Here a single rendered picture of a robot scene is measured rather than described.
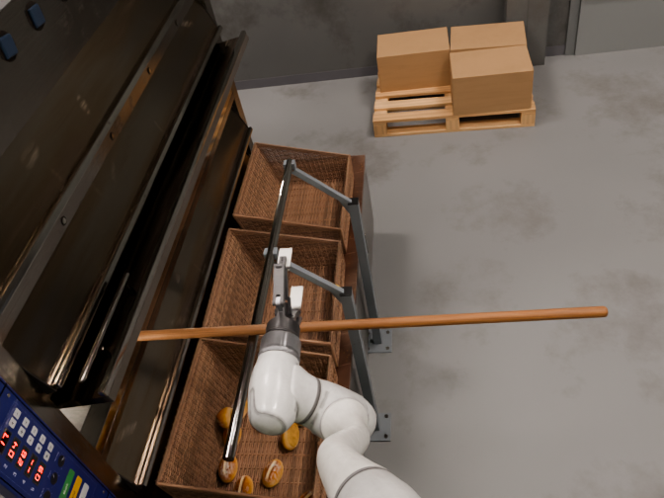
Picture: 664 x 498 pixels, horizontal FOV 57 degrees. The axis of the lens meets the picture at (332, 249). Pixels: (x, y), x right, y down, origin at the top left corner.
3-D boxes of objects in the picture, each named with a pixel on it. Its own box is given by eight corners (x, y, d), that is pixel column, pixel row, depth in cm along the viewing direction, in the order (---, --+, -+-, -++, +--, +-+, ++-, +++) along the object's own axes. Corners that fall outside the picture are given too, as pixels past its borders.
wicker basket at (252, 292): (219, 373, 243) (198, 331, 224) (243, 269, 283) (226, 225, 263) (340, 369, 235) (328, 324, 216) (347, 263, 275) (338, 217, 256)
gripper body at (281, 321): (260, 329, 132) (266, 295, 138) (269, 352, 138) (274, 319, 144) (293, 327, 130) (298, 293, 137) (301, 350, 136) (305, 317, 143)
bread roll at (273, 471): (271, 459, 212) (267, 452, 208) (288, 464, 210) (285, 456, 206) (259, 486, 206) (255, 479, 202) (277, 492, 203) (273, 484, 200)
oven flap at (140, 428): (135, 489, 176) (85, 459, 164) (245, 132, 302) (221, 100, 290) (147, 487, 175) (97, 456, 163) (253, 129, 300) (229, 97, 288)
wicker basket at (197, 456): (181, 522, 203) (150, 486, 183) (218, 376, 242) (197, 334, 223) (325, 528, 194) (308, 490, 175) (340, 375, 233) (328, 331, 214)
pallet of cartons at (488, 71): (522, 69, 474) (525, 16, 445) (538, 125, 420) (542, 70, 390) (376, 84, 492) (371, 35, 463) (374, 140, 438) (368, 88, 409)
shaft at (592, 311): (605, 310, 164) (607, 303, 162) (608, 319, 162) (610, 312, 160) (23, 341, 189) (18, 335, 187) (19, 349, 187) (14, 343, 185)
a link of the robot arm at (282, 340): (262, 374, 134) (266, 352, 138) (303, 373, 132) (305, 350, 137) (252, 350, 128) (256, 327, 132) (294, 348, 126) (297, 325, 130)
